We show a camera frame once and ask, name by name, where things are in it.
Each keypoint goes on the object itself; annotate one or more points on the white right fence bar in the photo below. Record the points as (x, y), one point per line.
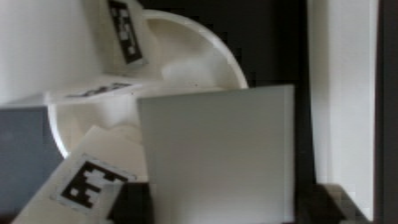
(342, 74)

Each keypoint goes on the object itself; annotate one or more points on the white round stool seat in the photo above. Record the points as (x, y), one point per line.
(195, 68)

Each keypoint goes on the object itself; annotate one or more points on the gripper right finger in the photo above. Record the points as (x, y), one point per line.
(326, 207)

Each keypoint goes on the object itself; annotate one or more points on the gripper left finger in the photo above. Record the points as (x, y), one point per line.
(132, 210)

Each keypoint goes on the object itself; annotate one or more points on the white stool leg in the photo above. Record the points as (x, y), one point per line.
(220, 145)
(74, 50)
(104, 164)

